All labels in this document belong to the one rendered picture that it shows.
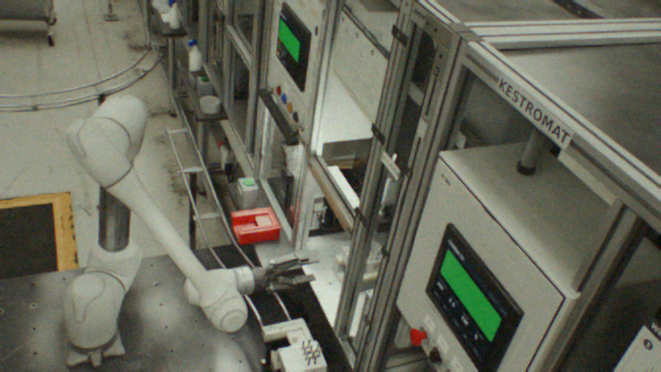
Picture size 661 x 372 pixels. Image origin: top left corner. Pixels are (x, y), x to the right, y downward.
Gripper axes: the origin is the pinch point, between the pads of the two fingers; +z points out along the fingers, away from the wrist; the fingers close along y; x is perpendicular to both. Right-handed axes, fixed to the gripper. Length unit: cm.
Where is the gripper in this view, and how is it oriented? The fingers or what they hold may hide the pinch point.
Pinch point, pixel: (309, 269)
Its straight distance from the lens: 210.5
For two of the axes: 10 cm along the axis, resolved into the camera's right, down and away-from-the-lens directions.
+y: 1.4, -8.0, -5.9
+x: -3.7, -5.9, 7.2
